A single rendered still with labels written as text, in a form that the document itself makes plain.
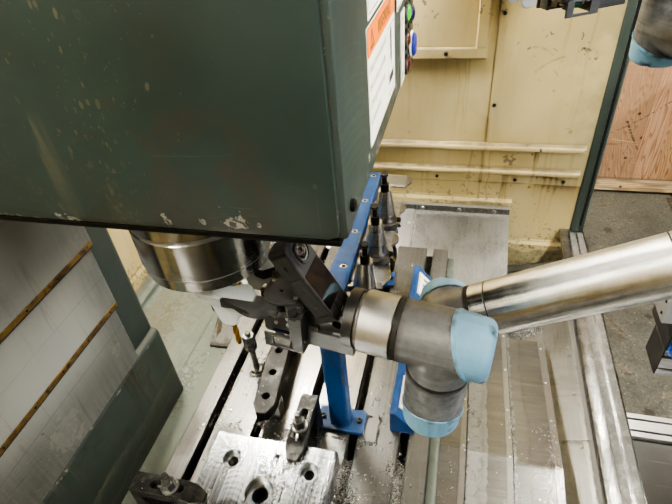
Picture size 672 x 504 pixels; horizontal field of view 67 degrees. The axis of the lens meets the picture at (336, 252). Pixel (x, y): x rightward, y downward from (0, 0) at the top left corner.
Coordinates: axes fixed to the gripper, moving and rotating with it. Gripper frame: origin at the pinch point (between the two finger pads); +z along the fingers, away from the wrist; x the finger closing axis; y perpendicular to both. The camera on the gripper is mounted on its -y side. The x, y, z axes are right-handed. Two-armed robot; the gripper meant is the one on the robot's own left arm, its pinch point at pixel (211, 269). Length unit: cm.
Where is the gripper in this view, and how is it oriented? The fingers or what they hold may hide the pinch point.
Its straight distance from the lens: 66.7
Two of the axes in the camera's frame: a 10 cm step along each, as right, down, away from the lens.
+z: -9.4, -2.0, 2.9
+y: 0.3, 7.7, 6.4
